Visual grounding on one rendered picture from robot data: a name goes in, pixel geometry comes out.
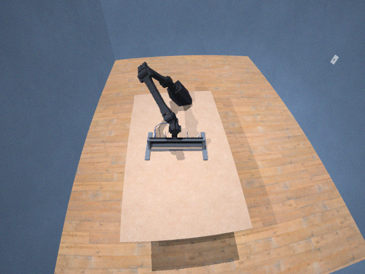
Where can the grey patch panel rack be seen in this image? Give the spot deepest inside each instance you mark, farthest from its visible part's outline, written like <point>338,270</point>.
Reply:
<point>176,142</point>

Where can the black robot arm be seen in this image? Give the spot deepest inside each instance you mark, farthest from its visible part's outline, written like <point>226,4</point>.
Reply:
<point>145,75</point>

